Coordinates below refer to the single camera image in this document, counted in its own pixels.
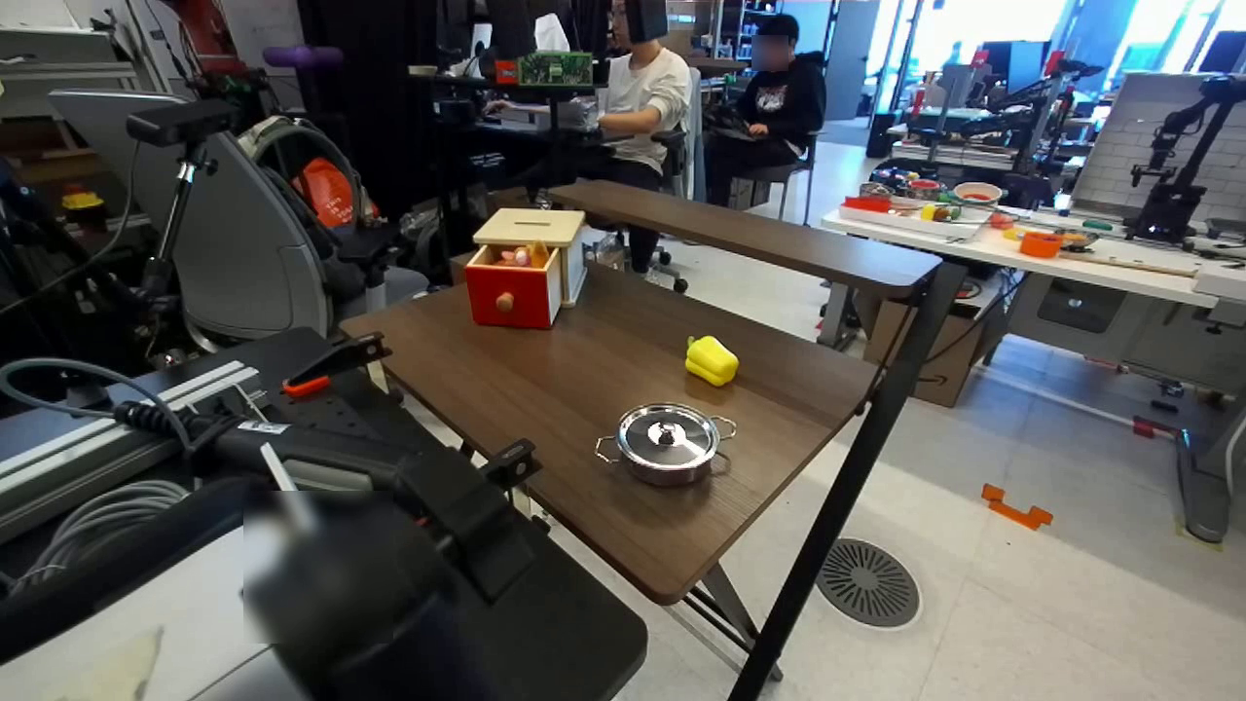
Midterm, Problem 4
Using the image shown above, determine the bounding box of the black curtain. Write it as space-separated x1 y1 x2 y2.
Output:
296 0 451 220

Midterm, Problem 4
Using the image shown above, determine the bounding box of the steel pot lid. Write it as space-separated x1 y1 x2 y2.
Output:
619 404 721 466

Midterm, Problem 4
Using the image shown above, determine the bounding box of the wooden box with drawer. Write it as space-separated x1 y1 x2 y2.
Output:
464 207 588 330

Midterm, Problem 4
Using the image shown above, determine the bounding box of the white tiled panel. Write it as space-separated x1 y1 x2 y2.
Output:
1070 72 1246 223

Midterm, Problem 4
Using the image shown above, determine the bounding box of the coil of grey cable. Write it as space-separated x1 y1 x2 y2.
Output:
8 478 192 597

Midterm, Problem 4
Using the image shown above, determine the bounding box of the grey curved machine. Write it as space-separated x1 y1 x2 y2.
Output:
49 90 430 353

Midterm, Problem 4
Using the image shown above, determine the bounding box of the round floor vent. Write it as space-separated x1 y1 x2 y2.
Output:
815 537 923 630

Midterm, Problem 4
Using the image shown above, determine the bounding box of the red drawer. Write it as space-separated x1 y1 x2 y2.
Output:
464 243 564 330

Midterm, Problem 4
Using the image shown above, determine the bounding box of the yellow toy pepper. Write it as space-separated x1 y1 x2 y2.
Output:
684 336 740 388

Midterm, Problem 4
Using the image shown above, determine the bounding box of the white table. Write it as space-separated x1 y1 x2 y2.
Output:
821 200 1246 544

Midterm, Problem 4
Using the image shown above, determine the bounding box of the aluminium rail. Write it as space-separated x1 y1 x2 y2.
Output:
0 360 262 542

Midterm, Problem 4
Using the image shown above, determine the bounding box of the grey chair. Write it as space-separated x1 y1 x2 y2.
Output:
745 131 821 227

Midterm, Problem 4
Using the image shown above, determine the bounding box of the camera on tripod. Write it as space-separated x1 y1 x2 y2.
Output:
126 97 240 305

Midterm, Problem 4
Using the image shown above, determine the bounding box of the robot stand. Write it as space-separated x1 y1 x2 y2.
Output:
0 326 649 701

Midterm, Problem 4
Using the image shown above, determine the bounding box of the green circuit board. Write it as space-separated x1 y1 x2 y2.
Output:
517 51 595 90

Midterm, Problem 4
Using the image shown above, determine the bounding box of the small steel pot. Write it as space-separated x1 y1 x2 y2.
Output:
595 403 738 487

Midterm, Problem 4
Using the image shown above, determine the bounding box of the black clamp with orange grip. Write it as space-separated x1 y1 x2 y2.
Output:
281 332 393 400

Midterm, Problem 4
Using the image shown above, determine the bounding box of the person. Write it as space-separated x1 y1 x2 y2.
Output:
703 12 828 208
484 0 693 276

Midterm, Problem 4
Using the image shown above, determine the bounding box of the cardboard box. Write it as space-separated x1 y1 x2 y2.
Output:
861 282 986 409

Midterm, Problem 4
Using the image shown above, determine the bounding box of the orange floor bracket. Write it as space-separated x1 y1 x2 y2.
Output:
980 483 1055 533

